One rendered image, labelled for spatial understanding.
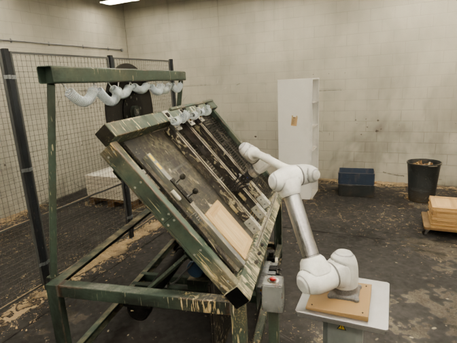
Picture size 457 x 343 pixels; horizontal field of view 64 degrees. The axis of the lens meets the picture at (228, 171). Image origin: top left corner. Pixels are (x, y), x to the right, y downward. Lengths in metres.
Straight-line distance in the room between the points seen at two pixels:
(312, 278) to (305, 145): 4.36
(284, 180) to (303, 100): 4.15
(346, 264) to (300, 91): 4.34
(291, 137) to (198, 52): 3.23
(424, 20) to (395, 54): 0.67
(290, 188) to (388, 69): 5.53
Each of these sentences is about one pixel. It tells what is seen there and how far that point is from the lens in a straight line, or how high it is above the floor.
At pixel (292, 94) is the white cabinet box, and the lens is 6.30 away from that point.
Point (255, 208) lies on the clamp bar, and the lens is 3.19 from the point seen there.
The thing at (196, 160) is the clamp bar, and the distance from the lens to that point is 2.86.
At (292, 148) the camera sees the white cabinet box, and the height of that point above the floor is 0.89.
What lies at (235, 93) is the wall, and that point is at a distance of 8.14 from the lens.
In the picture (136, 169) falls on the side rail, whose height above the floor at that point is 1.60.
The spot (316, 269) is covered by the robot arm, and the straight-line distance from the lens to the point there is 2.19.
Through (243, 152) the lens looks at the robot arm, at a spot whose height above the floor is 1.56.
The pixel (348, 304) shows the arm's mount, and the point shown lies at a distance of 2.37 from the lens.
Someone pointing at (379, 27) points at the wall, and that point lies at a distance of 7.55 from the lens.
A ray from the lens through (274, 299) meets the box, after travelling 2.23.
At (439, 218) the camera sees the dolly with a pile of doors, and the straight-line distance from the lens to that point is 5.35.
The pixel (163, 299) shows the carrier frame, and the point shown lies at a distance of 2.45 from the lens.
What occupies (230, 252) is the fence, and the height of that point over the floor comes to 0.99.
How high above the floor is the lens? 2.06
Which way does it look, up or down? 14 degrees down
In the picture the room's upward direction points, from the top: 3 degrees counter-clockwise
